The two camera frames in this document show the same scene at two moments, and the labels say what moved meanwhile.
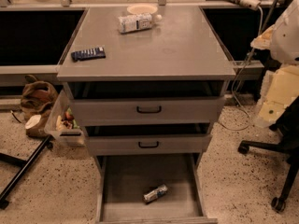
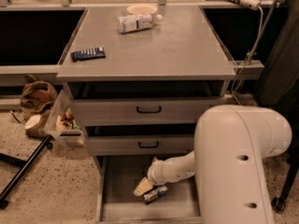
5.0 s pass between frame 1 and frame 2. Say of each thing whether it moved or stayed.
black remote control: stayed
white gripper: moved
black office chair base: stayed
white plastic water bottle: stayed
